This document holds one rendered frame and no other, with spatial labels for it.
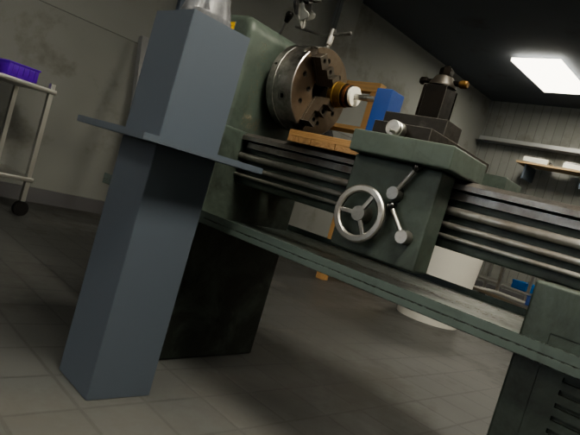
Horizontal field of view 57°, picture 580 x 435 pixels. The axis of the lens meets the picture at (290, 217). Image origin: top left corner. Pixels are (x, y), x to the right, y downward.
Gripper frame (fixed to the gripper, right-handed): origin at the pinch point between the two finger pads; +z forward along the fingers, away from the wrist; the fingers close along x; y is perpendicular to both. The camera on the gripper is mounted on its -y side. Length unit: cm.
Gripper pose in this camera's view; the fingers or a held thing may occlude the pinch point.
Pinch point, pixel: (300, 25)
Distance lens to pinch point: 217.5
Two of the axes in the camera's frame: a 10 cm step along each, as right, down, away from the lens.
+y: 7.3, 2.5, -6.4
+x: 6.8, -1.8, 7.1
